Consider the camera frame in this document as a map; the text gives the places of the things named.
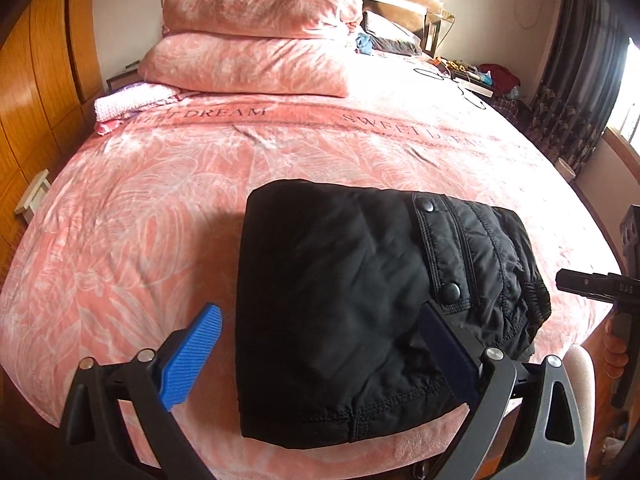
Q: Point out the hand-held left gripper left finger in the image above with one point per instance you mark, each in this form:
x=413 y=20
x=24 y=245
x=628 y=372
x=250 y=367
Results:
x=192 y=355

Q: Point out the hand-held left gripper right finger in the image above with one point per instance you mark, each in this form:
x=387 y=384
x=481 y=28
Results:
x=450 y=355

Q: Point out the black jacket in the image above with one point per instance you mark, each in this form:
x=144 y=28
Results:
x=325 y=285

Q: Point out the person's right hand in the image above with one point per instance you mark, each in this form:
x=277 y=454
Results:
x=609 y=345

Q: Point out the white waste bin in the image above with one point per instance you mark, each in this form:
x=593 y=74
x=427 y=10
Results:
x=566 y=167

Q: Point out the bed with pink blanket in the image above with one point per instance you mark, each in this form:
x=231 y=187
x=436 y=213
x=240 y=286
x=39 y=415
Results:
x=150 y=210

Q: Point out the window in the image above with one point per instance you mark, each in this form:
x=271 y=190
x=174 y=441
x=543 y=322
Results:
x=627 y=110

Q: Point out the patterned bag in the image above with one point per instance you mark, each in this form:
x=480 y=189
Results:
x=510 y=108

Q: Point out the dark patterned curtain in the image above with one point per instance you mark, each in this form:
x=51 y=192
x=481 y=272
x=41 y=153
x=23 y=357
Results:
x=580 y=60

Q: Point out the small white wooden stool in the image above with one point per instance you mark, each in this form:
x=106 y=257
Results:
x=32 y=192

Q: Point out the red cloth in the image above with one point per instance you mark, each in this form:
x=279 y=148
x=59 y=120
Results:
x=497 y=74

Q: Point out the cluttered nightstand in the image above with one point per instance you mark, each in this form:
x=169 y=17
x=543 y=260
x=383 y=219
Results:
x=475 y=82

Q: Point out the white knitted folded cloth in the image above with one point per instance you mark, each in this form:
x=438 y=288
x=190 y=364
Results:
x=130 y=100

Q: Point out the dark side table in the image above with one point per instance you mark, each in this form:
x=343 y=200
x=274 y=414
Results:
x=120 y=77

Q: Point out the pink plush pillow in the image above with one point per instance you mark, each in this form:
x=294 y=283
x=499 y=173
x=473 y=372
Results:
x=240 y=62
x=260 y=7

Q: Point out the blue cloth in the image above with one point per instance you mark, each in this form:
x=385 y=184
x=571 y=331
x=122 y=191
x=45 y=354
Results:
x=364 y=44

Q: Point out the dark patterned pillow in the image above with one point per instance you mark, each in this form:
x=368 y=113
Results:
x=392 y=35

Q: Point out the wooden wardrobe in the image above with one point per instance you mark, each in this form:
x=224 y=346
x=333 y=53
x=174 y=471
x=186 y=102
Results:
x=40 y=60

